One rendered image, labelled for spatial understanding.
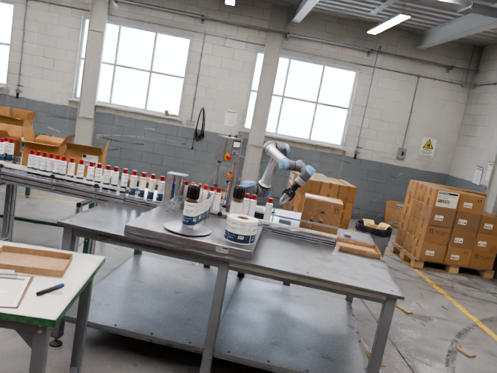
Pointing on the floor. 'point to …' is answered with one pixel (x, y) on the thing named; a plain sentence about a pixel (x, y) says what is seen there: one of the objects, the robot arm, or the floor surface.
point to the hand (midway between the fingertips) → (281, 202)
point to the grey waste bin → (379, 242)
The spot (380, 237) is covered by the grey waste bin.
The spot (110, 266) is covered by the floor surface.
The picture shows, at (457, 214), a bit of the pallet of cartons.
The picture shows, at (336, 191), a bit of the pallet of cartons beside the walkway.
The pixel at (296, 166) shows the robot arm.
